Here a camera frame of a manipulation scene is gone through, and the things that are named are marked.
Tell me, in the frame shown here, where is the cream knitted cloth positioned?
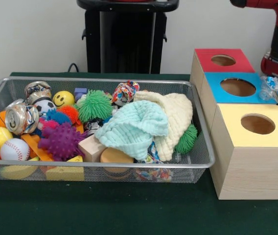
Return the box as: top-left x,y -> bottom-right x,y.
133,91 -> 194,162

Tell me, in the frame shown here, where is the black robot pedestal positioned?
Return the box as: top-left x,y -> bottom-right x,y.
77,0 -> 180,74

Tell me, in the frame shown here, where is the wooden three-hole sorting box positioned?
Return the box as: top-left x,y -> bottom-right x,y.
189,48 -> 278,200

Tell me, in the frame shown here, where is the orange round disc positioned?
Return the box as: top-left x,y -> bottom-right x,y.
100,147 -> 134,173

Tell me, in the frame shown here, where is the clear wrapper with blue print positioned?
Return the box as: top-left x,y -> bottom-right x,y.
259,75 -> 278,105

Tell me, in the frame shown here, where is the crushed silver can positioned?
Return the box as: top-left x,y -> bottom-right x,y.
4,99 -> 40,136

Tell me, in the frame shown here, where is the green spiky ball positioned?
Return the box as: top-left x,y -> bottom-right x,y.
77,89 -> 113,123
176,123 -> 198,154

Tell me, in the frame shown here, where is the wooden cube block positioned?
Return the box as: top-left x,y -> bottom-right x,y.
78,135 -> 108,163

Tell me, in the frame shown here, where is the dark green table cloth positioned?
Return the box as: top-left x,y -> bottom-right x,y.
0,72 -> 278,235

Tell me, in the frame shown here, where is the purple spiky ball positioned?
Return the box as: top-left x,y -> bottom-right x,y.
38,121 -> 87,161

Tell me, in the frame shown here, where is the yellow smiley face ball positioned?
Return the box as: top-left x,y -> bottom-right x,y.
52,91 -> 74,108

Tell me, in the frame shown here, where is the mint green cloth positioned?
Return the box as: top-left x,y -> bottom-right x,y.
94,100 -> 169,162

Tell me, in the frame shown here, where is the clear mesh bin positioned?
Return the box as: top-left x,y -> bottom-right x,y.
0,77 -> 216,183

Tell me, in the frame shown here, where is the white baseball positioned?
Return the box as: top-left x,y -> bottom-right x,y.
0,138 -> 31,161

